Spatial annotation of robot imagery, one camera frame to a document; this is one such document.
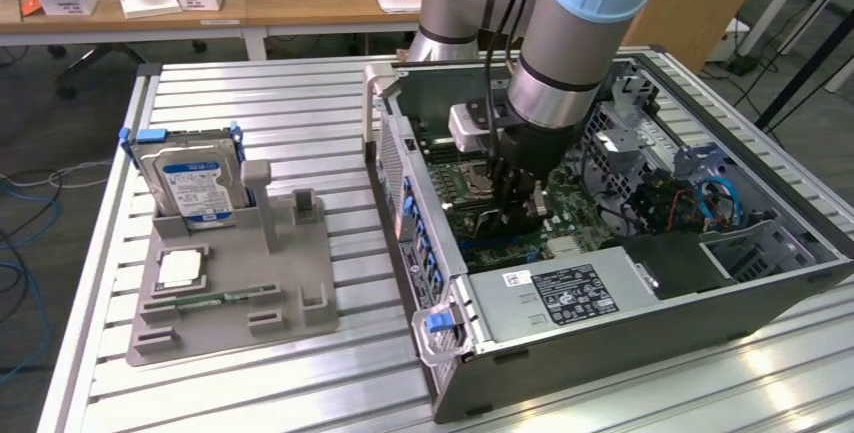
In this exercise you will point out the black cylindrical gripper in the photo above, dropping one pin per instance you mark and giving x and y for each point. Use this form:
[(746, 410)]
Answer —
[(534, 158)]

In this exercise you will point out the green Nvidia graphics card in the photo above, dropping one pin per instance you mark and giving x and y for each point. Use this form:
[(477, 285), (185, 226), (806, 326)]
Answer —
[(494, 228)]

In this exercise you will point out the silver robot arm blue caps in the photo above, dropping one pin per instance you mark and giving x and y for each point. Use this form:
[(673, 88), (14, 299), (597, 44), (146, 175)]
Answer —
[(574, 53)]

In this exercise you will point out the metal CPU socket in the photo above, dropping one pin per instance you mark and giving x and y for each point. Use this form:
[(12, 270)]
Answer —
[(477, 178)]

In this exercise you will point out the green Dell motherboard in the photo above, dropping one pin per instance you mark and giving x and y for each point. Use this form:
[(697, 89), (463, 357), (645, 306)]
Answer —
[(581, 213)]

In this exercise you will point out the silver finned heat sink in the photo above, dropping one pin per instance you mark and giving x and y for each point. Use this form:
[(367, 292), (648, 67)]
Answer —
[(568, 246)]

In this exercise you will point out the grey power supply unit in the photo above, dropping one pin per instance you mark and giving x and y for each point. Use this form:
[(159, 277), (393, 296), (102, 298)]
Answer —
[(508, 313)]

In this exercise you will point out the blue case release latch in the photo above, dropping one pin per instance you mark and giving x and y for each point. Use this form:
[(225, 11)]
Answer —
[(439, 324)]

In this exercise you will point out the black power adapter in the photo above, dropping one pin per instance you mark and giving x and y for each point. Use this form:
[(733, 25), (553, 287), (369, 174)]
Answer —
[(742, 65)]

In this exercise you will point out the white floor unit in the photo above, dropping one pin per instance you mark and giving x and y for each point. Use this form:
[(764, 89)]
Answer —
[(730, 48)]

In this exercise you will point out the wooden cabinet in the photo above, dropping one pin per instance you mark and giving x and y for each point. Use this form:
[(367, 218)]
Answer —
[(701, 13)]

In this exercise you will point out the open dark PC case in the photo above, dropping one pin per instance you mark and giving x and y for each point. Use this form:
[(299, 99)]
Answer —
[(601, 343)]

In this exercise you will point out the light wooden desk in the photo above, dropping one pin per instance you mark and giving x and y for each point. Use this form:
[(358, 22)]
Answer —
[(321, 8), (101, 25)]

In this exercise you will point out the black slanted stand leg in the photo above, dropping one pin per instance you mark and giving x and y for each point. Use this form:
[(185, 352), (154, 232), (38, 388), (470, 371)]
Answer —
[(805, 53)]

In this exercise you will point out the grey printed parts rack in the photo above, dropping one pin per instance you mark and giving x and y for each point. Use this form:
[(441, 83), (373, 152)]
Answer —
[(241, 273)]

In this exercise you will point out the hard disk in blue caddy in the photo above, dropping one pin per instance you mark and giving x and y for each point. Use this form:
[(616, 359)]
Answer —
[(194, 188)]

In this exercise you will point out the silver CPU chip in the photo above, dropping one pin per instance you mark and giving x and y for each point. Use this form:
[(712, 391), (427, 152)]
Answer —
[(182, 270)]

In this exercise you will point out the green RAM stick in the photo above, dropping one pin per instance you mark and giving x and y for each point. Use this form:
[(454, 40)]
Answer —
[(201, 300)]

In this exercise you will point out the white box round insert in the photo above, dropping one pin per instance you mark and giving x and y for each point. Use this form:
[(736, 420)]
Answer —
[(150, 3)]

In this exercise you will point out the black office chair base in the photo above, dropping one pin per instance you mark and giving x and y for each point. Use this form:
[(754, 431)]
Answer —
[(101, 55)]

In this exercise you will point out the orange card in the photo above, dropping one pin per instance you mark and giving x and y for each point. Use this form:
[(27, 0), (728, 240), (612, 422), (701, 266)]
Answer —
[(30, 3)]

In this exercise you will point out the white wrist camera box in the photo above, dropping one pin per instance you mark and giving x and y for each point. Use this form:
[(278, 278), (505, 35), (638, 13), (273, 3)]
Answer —
[(467, 128)]

